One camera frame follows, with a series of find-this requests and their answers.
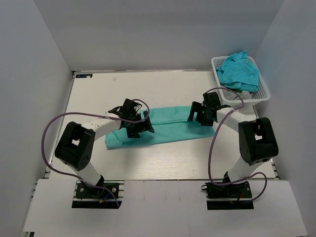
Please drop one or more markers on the white plastic basket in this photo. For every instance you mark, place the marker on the white plastic basket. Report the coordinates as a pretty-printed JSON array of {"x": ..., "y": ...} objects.
[{"x": 261, "y": 95}]

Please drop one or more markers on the grey garment in basket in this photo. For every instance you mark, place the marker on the grey garment in basket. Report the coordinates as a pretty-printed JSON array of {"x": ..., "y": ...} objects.
[{"x": 237, "y": 95}]

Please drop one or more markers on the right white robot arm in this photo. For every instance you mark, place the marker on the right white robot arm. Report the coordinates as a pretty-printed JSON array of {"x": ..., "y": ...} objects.
[{"x": 256, "y": 138}]

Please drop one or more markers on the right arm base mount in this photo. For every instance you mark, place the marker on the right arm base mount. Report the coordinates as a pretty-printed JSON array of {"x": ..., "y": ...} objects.
[{"x": 232, "y": 197}]

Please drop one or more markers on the blue t shirt in basket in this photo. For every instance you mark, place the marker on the blue t shirt in basket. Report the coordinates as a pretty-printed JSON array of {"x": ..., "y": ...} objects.
[{"x": 237, "y": 72}]

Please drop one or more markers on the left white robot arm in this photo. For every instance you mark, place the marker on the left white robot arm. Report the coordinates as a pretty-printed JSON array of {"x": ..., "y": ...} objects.
[{"x": 77, "y": 141}]

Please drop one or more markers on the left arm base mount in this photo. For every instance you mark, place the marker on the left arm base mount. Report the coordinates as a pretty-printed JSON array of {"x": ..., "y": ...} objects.
[{"x": 89, "y": 198}]

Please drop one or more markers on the blue label sticker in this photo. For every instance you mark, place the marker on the blue label sticker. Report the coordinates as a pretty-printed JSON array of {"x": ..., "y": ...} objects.
[{"x": 83, "y": 76}]

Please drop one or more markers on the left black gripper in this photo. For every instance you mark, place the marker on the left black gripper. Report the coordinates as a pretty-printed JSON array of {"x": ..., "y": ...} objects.
[{"x": 134, "y": 133}]

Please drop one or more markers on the teal green t shirt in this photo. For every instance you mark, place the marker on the teal green t shirt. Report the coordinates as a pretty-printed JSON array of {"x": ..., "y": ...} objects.
[{"x": 170, "y": 125}]

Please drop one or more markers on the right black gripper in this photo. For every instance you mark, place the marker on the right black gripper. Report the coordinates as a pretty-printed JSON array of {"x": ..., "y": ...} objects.
[{"x": 197, "y": 107}]

